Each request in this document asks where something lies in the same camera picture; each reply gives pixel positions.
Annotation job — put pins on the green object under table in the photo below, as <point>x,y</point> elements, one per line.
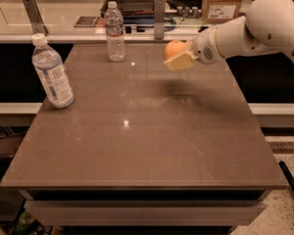
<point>25,220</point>

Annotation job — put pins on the orange fruit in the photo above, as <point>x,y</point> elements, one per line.
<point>173,49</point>

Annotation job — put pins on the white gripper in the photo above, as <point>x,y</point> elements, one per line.
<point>204,48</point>

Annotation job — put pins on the open dark orange-rimmed case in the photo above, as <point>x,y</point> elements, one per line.
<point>132,0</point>

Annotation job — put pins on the cardboard box with label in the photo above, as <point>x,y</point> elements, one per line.
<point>220,11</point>

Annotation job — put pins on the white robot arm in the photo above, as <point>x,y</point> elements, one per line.
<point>268,25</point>

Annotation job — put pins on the grey metal bracket left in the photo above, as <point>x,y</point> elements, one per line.
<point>35,19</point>

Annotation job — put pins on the grey metal bracket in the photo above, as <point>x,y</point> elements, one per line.
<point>35,19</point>
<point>159,19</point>

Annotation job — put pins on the black pole on floor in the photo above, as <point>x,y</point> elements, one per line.
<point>288,175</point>

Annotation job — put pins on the grey metal bracket centre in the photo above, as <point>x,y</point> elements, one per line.
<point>159,19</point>

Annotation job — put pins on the clear plastic water bottle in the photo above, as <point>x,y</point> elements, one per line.
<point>113,19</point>

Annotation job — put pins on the brown table with drawer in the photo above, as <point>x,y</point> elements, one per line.
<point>145,149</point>

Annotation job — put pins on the blue label plastic bottle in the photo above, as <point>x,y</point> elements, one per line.
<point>51,72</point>

